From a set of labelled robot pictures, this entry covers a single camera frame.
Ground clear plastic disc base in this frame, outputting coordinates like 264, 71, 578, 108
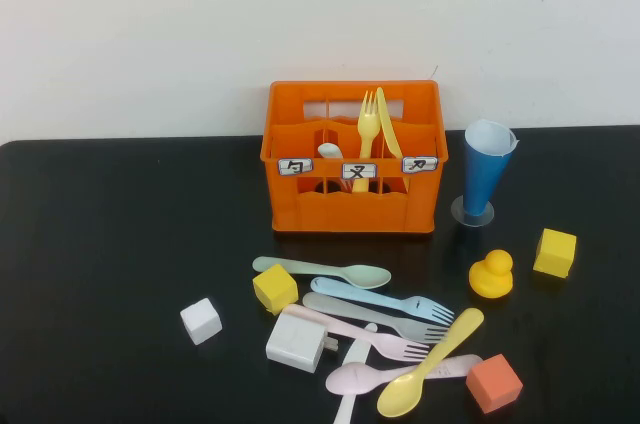
450, 194, 497, 229

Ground white plastic knife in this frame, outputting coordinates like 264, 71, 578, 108
332, 322, 380, 424

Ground yellow plastic fork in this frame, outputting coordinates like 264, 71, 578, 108
351, 90, 382, 194

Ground pink plastic spoon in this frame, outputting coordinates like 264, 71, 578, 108
325, 353, 485, 396

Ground yellow rubber duck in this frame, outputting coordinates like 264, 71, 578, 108
468, 249, 515, 301

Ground paper label with spoon character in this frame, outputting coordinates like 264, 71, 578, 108
277, 157, 315, 178

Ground white foam cube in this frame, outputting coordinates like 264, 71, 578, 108
179, 297, 224, 347

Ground blue paper cone cup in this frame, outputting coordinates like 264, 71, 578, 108
463, 118, 521, 218

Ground white usb charger plug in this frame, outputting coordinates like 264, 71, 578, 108
265, 312, 340, 376

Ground orange foam cube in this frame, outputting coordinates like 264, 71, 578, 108
465, 353, 525, 416

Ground pale green plastic spoon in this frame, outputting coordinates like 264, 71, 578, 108
251, 256, 393, 291

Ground grey plastic fork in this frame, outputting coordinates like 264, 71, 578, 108
302, 292, 452, 344

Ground paper label with knife character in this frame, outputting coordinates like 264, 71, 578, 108
401, 156, 440, 175

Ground light blue plastic fork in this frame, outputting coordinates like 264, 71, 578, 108
310, 276, 456, 327

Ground yellow plastic spoon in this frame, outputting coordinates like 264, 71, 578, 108
376, 307, 486, 419

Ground yellow foam cube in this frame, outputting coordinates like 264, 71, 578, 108
252, 263, 300, 317
532, 228, 578, 280

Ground pink plastic fork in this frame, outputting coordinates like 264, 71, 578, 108
282, 303, 432, 363

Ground orange plastic cutlery holder crate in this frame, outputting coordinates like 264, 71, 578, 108
259, 79, 450, 235

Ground yellow plastic knife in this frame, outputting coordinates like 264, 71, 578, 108
375, 87, 405, 160

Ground paper label with fork character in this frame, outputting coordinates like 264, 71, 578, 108
341, 162, 378, 181

